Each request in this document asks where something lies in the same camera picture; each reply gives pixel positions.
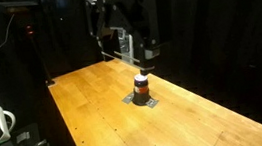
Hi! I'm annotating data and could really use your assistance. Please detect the black tripod stand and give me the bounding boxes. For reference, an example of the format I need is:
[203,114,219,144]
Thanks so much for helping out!
[0,0,55,86]

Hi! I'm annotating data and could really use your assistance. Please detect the dark jar with white lid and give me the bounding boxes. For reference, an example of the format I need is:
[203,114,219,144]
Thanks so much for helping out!
[133,74,149,94]

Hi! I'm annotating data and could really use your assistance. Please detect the grey metal base plate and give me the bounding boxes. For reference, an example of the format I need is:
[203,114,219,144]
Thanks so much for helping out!
[122,92,159,109]

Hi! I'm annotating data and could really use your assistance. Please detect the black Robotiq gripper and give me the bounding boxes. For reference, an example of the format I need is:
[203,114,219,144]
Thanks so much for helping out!
[85,0,171,76]

